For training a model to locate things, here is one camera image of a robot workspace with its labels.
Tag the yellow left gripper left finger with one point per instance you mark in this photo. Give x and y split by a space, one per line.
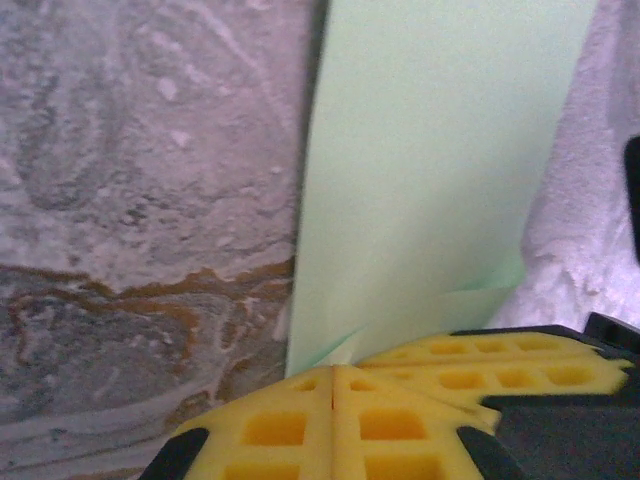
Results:
270 435

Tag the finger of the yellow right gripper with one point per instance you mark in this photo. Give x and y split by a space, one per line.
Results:
525 380
500 347

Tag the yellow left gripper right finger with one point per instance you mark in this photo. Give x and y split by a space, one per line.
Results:
390 435

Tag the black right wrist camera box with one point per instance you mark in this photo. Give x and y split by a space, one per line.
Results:
634 200

